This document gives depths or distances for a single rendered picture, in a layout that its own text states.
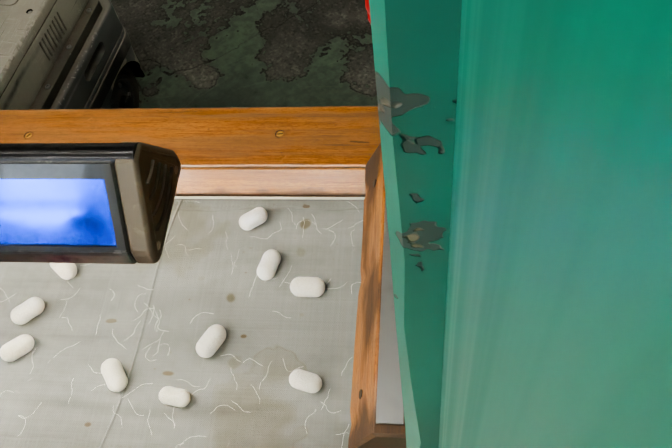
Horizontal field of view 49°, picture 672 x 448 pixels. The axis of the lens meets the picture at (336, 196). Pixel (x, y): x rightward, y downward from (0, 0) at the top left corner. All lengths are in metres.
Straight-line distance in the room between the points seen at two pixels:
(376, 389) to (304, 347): 0.17
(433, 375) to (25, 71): 1.47
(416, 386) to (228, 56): 1.92
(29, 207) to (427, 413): 0.34
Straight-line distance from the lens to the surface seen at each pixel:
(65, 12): 1.71
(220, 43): 2.12
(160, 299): 0.82
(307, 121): 0.88
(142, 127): 0.93
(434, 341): 0.16
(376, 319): 0.64
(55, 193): 0.48
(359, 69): 1.98
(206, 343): 0.76
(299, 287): 0.77
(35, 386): 0.84
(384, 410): 0.61
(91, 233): 0.48
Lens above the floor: 1.44
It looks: 56 degrees down
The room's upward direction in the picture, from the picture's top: 10 degrees counter-clockwise
